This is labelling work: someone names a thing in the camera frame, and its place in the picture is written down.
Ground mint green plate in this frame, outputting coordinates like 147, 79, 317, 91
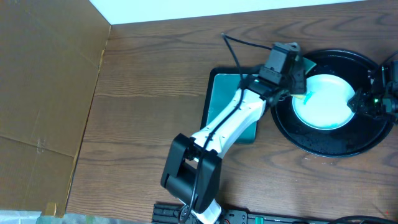
292, 74, 354, 131

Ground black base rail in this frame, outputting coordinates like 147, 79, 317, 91
151, 202, 398, 224

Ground brown cardboard sheet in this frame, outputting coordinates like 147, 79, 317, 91
1, 0, 111, 217

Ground round black serving tray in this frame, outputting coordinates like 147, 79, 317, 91
271, 49, 393, 157

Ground green yellow sponge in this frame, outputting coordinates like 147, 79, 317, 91
292, 58, 316, 100

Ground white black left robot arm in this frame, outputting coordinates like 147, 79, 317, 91
160, 42, 306, 223

